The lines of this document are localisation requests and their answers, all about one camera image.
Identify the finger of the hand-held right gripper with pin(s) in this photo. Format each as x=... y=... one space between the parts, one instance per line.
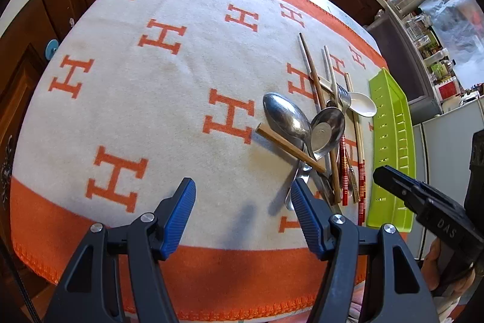
x=397 y=186

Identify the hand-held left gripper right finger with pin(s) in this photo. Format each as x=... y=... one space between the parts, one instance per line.
x=308 y=221

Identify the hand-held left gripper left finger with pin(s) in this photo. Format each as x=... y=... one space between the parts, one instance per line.
x=181 y=217

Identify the green plastic tray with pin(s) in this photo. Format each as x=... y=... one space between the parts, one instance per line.
x=389 y=141

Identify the brown wooden chopstick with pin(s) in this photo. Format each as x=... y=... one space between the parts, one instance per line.
x=312 y=65
x=287 y=149

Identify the white ceramic spoon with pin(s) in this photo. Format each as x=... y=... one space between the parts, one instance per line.
x=363 y=104

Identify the oval metal spoon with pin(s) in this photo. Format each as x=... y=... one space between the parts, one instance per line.
x=334 y=118

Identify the metal fork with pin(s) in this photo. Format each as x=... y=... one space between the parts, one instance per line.
x=342 y=95

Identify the large metal spoon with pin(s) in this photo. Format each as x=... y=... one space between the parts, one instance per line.
x=283 y=115

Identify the person's right hand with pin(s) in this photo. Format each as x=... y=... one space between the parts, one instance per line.
x=431 y=266

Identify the grey refrigerator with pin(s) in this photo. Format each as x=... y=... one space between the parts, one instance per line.
x=446 y=141

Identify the orange patterned blanket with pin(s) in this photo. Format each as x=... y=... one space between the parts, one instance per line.
x=151 y=118

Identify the white container red label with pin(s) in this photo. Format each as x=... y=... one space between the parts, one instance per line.
x=448 y=90

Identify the clear bottle yellow label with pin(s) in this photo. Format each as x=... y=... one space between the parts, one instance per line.
x=438 y=67

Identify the grey glass door cabinet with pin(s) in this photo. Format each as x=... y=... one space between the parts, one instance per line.
x=397 y=43

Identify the glass jar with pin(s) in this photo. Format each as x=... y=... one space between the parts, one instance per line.
x=418 y=26

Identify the clear plastic wall sheet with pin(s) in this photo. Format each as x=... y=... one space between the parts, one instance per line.
x=450 y=5

